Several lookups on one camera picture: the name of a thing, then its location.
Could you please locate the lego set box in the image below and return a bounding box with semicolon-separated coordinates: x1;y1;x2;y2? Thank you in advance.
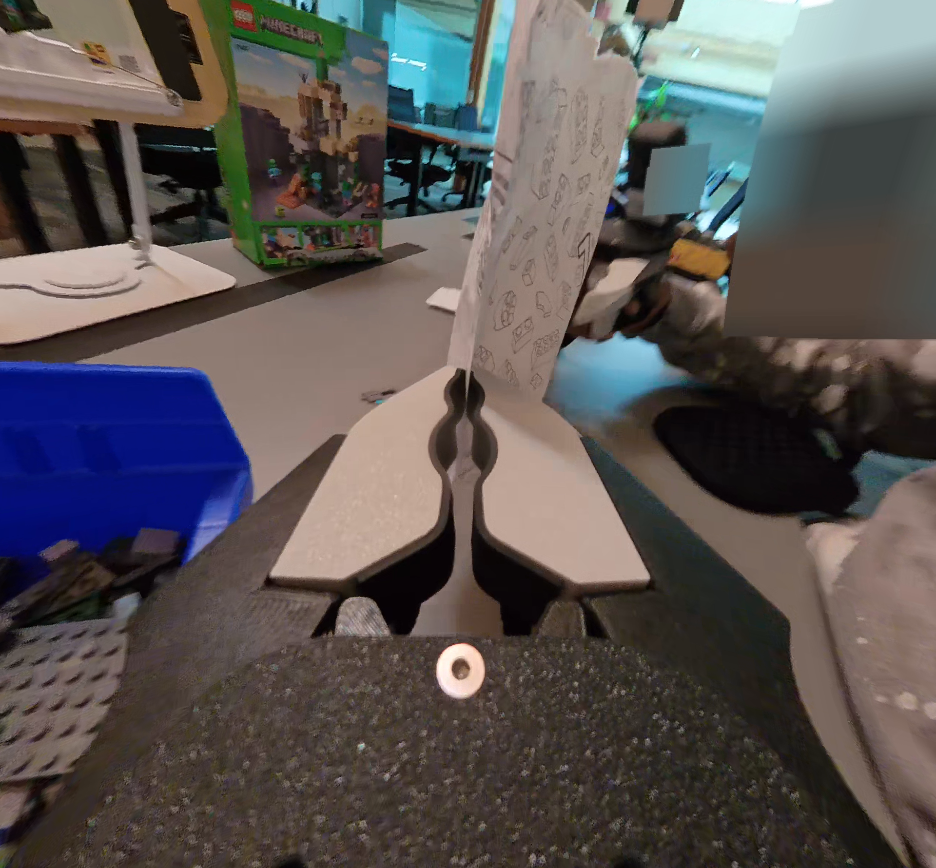
196;0;390;270

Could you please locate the white stand base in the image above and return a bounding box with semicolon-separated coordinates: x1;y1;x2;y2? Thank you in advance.
0;0;238;347

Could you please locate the person's right forearm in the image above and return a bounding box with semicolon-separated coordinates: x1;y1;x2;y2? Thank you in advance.
643;276;936;461

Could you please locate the blue plastic bin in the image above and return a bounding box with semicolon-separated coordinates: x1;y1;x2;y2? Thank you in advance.
0;362;254;847

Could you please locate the black wrist rest pad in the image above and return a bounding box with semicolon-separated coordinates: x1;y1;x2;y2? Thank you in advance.
652;404;861;516

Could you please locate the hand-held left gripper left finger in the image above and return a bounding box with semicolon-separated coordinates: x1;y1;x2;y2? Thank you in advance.
268;367;466;591

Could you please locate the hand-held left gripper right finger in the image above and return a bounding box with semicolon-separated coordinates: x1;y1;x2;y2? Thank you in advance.
467;374;653;598

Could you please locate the long wooden desk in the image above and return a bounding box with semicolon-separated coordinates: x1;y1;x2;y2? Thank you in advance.
388;118;500;214

